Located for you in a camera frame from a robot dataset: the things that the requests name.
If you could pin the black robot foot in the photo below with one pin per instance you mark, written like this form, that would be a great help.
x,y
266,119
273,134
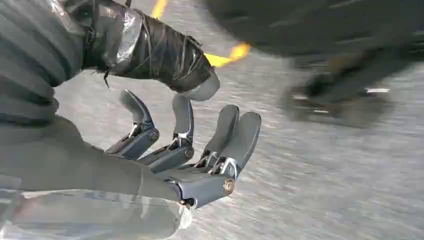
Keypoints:
x,y
298,30

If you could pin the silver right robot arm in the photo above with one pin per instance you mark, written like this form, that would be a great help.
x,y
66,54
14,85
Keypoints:
x,y
26,49

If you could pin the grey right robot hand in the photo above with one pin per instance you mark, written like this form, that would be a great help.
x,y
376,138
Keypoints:
x,y
99,185

